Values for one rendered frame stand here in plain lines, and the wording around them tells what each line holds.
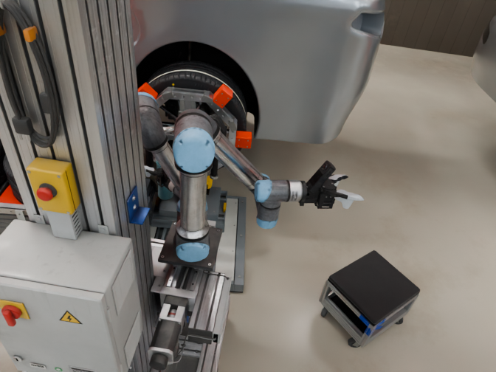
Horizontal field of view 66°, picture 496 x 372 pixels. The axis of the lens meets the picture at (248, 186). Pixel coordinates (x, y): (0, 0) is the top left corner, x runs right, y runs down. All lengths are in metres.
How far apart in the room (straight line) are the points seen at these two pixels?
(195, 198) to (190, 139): 0.23
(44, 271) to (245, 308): 1.56
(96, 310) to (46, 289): 0.13
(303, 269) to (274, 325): 0.48
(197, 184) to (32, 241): 0.47
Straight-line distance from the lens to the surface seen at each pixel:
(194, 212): 1.27
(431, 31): 7.48
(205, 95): 2.07
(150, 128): 1.48
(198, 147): 1.09
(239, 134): 2.20
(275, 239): 2.83
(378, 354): 2.50
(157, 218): 2.69
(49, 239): 1.16
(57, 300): 1.07
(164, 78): 2.17
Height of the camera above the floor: 2.04
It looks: 39 degrees down
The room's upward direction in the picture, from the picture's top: 7 degrees clockwise
